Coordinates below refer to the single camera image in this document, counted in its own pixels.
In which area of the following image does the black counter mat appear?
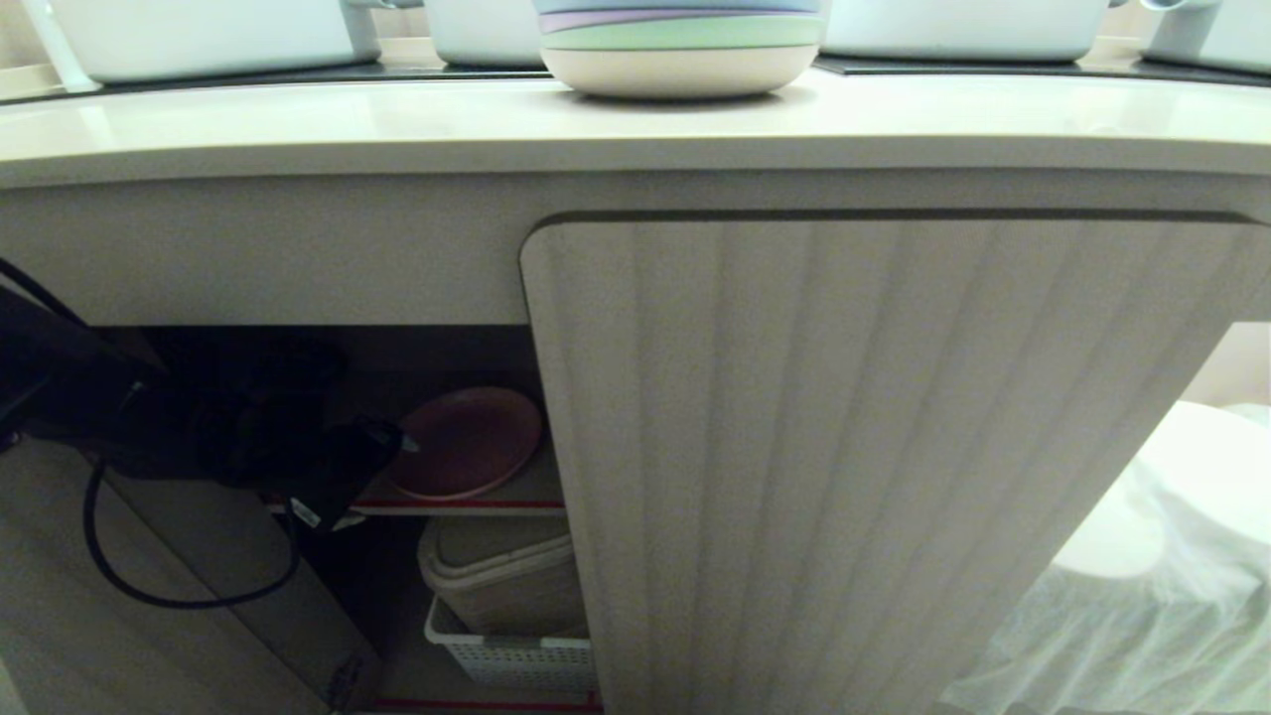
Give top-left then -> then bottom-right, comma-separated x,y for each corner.
0,62 -> 553,103
812,56 -> 1271,89

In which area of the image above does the plain beige cabinet door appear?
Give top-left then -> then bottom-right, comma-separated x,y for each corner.
0,435 -> 384,715

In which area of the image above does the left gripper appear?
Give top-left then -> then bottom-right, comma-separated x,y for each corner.
282,419 -> 421,531

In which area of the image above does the cabinet shelf with red edge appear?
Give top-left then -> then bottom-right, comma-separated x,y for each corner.
266,452 -> 567,517

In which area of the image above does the pink plate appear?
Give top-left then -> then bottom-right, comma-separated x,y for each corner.
385,386 -> 543,501

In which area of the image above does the beige lidded plastic container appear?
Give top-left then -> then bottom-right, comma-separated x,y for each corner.
417,516 -> 587,639

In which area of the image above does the small white plastic tub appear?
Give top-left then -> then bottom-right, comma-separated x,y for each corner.
1140,0 -> 1271,77
421,0 -> 547,70

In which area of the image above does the white cloth covered object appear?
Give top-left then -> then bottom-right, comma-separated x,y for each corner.
936,400 -> 1271,715

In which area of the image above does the black cable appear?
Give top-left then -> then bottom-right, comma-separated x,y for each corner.
83,461 -> 301,610

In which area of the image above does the fluted beige cabinet door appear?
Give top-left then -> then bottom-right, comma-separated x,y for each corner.
518,213 -> 1271,715

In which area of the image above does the white perforated plastic basket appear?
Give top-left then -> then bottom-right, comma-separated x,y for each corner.
424,594 -> 597,693

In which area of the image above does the large white plastic tub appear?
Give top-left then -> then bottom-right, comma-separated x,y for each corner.
48,0 -> 384,86
820,0 -> 1115,64

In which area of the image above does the white bowl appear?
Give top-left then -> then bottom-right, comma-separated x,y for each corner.
540,44 -> 821,101

